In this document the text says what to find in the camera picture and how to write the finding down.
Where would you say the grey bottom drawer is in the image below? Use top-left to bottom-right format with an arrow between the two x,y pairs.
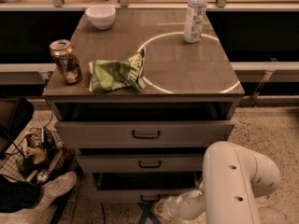
92,171 -> 202,203

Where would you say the grey drawer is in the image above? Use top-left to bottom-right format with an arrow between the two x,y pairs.
77,153 -> 203,173
55,120 -> 235,148
92,171 -> 202,203

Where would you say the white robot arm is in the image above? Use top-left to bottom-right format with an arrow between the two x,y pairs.
154,141 -> 280,224

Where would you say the grey drawer cabinet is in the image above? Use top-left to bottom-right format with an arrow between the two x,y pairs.
42,7 -> 246,185

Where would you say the grey middle drawer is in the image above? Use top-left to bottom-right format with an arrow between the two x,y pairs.
77,153 -> 203,173

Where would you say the grey top drawer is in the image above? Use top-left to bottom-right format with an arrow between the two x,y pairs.
55,120 -> 235,148

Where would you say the green chip bag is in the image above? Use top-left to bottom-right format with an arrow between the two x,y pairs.
89,49 -> 146,92

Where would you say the brown soda can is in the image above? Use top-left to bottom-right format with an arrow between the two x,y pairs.
50,39 -> 81,85

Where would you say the white ceramic bowl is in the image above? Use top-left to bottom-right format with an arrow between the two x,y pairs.
85,5 -> 116,30

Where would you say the clear plastic water bottle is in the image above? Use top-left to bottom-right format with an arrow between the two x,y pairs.
184,0 -> 207,43

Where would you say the white sneaker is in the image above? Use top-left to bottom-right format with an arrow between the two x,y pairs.
33,171 -> 78,212

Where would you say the dark trouser leg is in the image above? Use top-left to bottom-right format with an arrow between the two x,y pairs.
0,175 -> 44,213

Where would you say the black wire basket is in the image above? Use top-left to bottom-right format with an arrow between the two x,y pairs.
0,127 -> 74,184

